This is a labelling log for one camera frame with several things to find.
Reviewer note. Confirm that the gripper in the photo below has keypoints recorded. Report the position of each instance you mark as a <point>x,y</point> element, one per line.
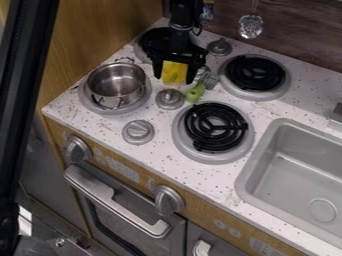
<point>180,50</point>

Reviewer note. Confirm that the yellow toy pepper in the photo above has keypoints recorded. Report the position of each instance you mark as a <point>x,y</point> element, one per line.
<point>174,72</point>

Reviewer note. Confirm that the silver pot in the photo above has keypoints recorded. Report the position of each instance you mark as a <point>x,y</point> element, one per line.
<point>116,84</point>

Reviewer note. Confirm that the toy stove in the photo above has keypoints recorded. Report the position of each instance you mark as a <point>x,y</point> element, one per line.
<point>214,128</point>

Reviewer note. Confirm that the silver slotted spoon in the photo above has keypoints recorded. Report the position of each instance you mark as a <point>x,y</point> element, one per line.
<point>250,26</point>

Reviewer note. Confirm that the toy sink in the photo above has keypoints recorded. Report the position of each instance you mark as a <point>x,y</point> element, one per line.
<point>294,176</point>

